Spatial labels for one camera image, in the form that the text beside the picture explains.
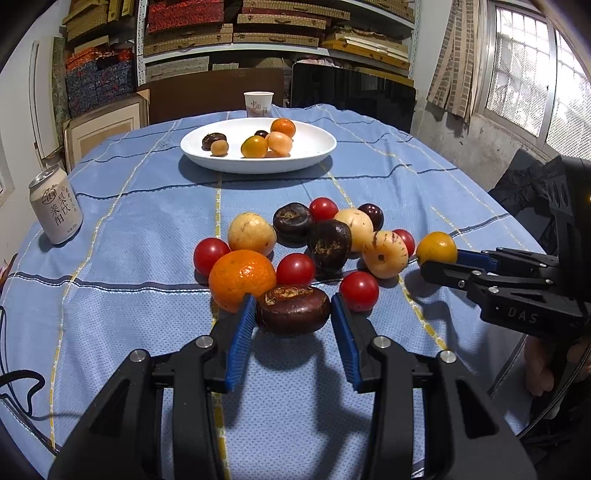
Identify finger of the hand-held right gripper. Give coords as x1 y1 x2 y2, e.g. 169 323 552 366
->
456 248 561 278
419 260 555 301

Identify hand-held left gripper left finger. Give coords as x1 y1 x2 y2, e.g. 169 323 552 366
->
48 293 258 480

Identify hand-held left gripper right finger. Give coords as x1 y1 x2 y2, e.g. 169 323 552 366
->
330 292 539 480

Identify yellow tomato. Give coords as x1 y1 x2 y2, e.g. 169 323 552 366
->
240 135 269 159
416 231 458 266

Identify red cherry tomato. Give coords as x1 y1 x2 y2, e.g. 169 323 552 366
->
276 252 317 287
392 228 416 258
308 197 339 222
193 237 232 278
339 271 380 313

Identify white oval plate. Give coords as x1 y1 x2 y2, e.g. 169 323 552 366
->
180 117 337 175

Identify person's right hand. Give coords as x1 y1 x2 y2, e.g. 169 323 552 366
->
524 333 557 398

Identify black jacket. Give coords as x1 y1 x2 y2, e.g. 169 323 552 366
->
487 159 561 250

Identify blue striped tablecloth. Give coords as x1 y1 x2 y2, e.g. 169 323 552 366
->
0 104 555 480

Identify window with white mesh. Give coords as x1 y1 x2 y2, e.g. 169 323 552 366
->
475 0 591 160

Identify brick pattern wallpaper strips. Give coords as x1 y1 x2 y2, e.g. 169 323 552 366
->
427 0 492 123

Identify beige drink can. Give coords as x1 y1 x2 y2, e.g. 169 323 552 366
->
28 167 84 245

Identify white paper cup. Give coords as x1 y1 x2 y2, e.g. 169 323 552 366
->
243 91 275 118

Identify pink plastic bag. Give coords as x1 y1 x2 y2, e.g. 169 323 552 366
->
295 54 345 69

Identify brown board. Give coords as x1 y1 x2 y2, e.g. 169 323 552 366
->
137 67 287 125

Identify stack of tan woven boxes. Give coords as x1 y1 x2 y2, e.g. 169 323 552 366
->
143 0 414 70

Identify stack of dark blue boxes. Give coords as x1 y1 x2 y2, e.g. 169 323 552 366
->
65 50 138 117

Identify white metal shelf rack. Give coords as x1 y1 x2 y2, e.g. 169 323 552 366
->
136 0 419 88

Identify white wooden plank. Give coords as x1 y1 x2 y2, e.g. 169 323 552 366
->
28 39 56 160

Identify mottled green stone slab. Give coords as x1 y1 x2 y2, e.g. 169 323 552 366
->
50 36 70 121

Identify stack of red patterned boxes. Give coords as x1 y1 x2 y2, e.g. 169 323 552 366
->
148 0 232 34

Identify pile of brown flat boxes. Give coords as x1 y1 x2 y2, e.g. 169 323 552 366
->
62 0 139 52

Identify black cable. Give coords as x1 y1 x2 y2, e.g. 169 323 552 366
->
0 305 48 420

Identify wooden picture frame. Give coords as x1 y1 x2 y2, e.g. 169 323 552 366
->
64 90 151 174

